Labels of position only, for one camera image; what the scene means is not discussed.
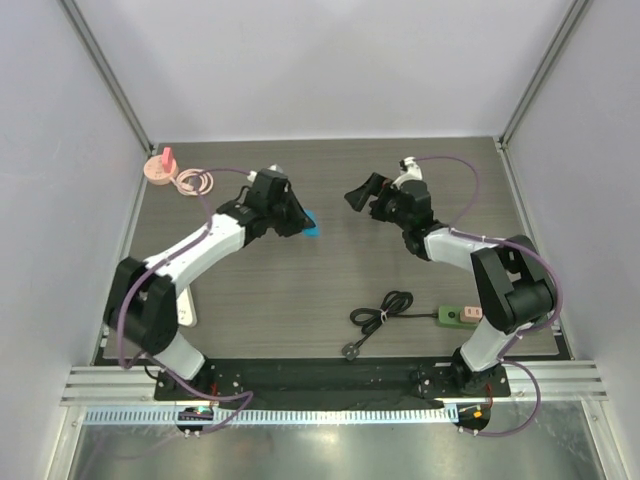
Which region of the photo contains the aluminium frame rail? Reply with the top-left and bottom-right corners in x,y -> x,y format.
60,361 -> 608,407

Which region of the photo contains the pink round power socket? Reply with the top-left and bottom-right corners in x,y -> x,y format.
143,155 -> 178,186

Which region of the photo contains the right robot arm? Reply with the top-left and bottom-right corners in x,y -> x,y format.
344,173 -> 560,396

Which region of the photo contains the green power strip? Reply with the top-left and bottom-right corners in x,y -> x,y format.
437,306 -> 480,330

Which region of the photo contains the white slotted cable duct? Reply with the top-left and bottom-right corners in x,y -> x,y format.
84,404 -> 458,426

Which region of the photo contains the pink coiled cable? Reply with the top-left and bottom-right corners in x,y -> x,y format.
174,168 -> 216,195

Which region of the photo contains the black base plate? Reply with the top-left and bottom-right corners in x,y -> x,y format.
155,357 -> 511,400

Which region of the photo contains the blue plug adapter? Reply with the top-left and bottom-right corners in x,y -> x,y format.
303,210 -> 320,238

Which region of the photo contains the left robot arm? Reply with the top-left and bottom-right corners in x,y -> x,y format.
103,167 -> 315,400

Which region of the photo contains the black coiled power cable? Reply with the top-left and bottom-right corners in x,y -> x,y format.
340,290 -> 441,362

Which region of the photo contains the white triangular power socket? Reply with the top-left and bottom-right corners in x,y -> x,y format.
176,287 -> 197,328

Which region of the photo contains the pink red plug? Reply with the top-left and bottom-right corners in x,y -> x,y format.
161,147 -> 176,173

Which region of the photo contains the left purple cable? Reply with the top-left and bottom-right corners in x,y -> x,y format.
117,167 -> 259,436

